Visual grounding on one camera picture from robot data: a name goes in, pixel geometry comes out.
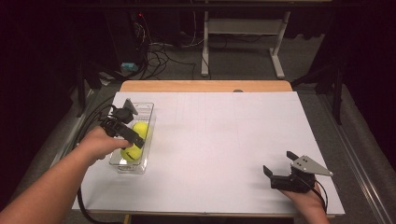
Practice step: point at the black computer case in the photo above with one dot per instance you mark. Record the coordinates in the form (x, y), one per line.
(124, 37)

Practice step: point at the clear plastic container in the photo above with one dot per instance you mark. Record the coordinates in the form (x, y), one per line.
(146, 109)

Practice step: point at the person's left hand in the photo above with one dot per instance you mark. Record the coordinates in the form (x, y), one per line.
(99, 144)

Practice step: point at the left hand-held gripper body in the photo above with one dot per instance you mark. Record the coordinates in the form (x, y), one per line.
(121, 119)

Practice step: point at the person's right hand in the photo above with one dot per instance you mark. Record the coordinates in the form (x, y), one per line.
(305, 202)

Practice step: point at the white metal desk frame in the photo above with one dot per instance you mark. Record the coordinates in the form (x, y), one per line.
(243, 26)

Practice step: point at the yellow tennis ball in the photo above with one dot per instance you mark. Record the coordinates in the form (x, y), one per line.
(141, 128)
(130, 154)

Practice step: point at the black metal stand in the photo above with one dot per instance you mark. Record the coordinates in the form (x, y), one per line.
(336, 93)
(82, 90)

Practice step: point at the small teal object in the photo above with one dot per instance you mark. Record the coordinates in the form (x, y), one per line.
(129, 66)

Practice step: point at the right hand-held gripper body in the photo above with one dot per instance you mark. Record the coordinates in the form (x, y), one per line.
(308, 166)

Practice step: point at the wooden table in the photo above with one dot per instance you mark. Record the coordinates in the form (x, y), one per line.
(205, 86)

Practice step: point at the white table cover board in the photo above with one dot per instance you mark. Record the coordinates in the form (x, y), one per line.
(202, 149)

